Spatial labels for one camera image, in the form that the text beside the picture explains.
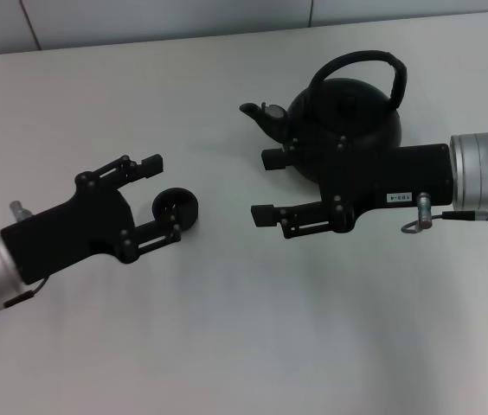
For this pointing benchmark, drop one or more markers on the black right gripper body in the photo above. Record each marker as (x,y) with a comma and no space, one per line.
(391,177)

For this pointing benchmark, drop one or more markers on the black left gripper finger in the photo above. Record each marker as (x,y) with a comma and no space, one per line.
(153,235)
(153,166)

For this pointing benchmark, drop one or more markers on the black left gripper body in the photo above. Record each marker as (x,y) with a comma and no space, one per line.
(71,233)

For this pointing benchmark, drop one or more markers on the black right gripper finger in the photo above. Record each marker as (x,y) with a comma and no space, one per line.
(274,160)
(263,215)

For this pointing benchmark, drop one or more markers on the small black teacup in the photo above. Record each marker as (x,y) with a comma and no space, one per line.
(185,207)

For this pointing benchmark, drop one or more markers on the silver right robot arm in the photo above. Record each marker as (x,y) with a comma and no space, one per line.
(477,173)

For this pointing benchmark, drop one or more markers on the black round teapot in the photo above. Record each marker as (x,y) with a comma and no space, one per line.
(348,108)

